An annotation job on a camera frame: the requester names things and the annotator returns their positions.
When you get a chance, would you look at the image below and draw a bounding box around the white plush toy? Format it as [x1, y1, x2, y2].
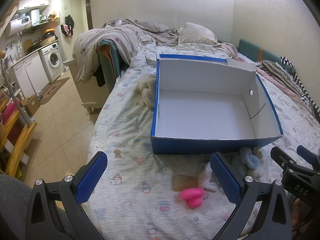
[197, 163, 219, 192]

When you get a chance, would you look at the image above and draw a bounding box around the light blue fluffy sock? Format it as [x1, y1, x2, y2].
[239, 147, 260, 170]

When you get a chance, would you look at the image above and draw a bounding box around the tan soft sponge block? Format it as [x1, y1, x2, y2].
[172, 174, 198, 192]

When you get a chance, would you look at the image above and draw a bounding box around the person right hand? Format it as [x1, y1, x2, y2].
[291, 198, 319, 239]

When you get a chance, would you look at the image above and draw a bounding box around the blue white cardboard box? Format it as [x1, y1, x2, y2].
[151, 53, 283, 154]

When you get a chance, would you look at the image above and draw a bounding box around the black white patterned blanket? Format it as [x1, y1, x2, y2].
[257, 57, 319, 121]

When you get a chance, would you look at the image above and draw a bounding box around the small cardboard box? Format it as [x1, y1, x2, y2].
[21, 94, 40, 116]

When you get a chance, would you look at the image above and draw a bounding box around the brown floor mat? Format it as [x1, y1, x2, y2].
[40, 77, 69, 105]

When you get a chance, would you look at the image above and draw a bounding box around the yellow wooden rack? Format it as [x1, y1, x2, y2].
[1, 99, 37, 177]

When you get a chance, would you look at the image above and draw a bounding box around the cream fluffy scrunchie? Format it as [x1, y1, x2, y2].
[136, 74, 156, 108]

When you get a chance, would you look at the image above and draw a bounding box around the white kitchen cabinet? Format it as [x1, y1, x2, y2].
[12, 51, 49, 98]

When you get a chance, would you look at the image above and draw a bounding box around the teal headboard cushion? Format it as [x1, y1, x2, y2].
[238, 38, 296, 75]

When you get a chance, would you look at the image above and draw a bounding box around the checkered blanket on chair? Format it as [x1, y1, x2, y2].
[72, 24, 143, 83]

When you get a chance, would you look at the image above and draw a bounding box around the teal chair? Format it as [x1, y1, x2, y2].
[98, 38, 123, 93]

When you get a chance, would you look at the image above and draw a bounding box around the white washing machine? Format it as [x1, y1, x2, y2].
[39, 42, 64, 83]

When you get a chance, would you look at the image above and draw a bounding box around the floral pillow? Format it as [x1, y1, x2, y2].
[178, 22, 218, 46]

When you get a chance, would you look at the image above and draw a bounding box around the grey crumpled blanket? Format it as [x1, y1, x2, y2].
[102, 18, 179, 47]

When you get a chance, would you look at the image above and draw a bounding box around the white water heater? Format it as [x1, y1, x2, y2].
[5, 15, 31, 37]

